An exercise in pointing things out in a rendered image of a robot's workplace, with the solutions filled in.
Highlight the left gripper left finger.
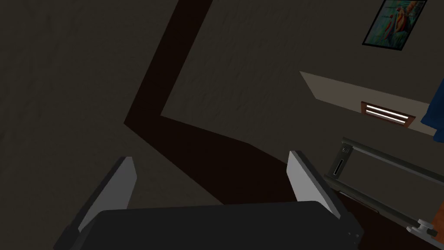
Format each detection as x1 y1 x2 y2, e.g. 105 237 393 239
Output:
53 156 138 250

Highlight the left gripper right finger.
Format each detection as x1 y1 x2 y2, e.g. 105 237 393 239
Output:
286 150 349 221

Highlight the brown ceiling light fixture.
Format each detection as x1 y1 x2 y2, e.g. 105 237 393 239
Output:
360 101 417 128

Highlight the blue curtain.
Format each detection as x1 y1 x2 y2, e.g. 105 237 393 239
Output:
421 79 444 143

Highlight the grey metal frame appliance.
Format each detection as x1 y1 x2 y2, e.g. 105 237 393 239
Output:
323 137 444 238

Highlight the colourful framed wall picture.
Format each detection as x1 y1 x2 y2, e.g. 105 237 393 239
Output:
362 0 428 51

